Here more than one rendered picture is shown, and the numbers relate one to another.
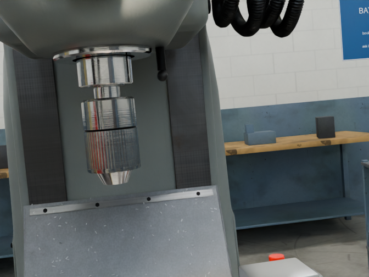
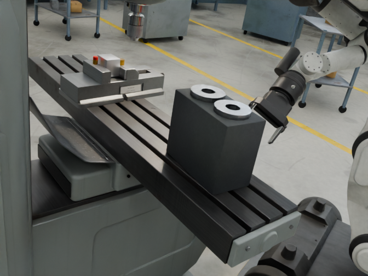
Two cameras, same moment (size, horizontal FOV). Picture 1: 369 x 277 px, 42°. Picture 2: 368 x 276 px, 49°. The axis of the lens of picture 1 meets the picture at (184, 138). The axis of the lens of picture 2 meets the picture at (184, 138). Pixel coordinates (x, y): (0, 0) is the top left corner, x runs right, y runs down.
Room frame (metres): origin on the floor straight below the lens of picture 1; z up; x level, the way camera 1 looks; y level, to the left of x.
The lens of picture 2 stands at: (0.96, 1.16, 1.51)
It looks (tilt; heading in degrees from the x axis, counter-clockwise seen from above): 27 degrees down; 235
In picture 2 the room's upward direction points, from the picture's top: 10 degrees clockwise
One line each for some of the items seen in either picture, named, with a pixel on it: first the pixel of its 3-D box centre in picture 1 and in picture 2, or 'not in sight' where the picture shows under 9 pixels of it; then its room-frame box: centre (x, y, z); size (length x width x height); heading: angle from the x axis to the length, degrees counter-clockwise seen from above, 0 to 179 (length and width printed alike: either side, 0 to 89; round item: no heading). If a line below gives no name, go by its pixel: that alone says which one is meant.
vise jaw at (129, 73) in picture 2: not in sight; (121, 68); (0.39, -0.09, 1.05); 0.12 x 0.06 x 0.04; 100
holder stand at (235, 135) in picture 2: not in sight; (212, 134); (0.37, 0.44, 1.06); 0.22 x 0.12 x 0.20; 92
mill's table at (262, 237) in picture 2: not in sight; (129, 124); (0.42, 0.08, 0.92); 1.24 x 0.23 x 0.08; 97
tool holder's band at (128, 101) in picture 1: (108, 104); (136, 16); (0.43, 0.06, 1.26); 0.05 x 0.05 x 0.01
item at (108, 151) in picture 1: (111, 140); (135, 27); (0.43, 0.06, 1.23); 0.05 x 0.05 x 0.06
